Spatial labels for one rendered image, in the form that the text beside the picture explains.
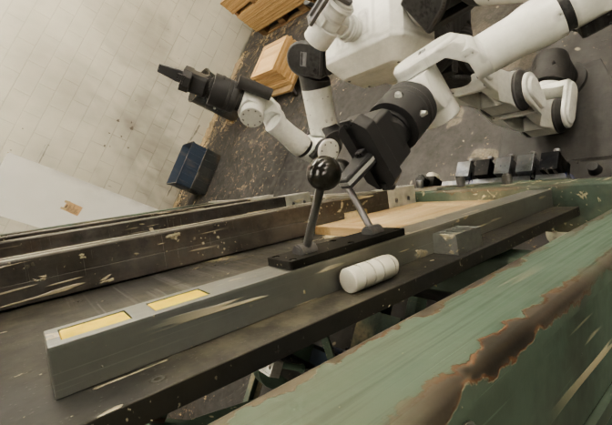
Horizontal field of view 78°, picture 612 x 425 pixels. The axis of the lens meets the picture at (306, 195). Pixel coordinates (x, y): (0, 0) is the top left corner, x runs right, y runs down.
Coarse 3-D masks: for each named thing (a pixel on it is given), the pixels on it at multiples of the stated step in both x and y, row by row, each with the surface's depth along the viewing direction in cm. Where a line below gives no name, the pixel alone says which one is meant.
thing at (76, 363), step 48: (528, 192) 84; (432, 240) 57; (192, 288) 39; (240, 288) 37; (288, 288) 40; (336, 288) 45; (48, 336) 30; (96, 336) 29; (144, 336) 31; (192, 336) 34; (96, 384) 29
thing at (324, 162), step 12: (324, 156) 40; (312, 168) 39; (324, 168) 39; (336, 168) 39; (312, 180) 39; (324, 180) 39; (336, 180) 39; (312, 204) 42; (312, 216) 42; (312, 228) 43; (300, 252) 44
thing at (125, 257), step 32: (384, 192) 105; (192, 224) 76; (224, 224) 76; (256, 224) 80; (288, 224) 85; (320, 224) 91; (32, 256) 56; (64, 256) 59; (96, 256) 61; (128, 256) 64; (160, 256) 68; (192, 256) 71; (0, 288) 54; (32, 288) 56; (64, 288) 59
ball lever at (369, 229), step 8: (336, 160) 55; (344, 160) 55; (344, 168) 54; (352, 192) 54; (352, 200) 54; (360, 208) 53; (360, 216) 53; (368, 224) 52; (376, 224) 53; (368, 232) 51; (376, 232) 51
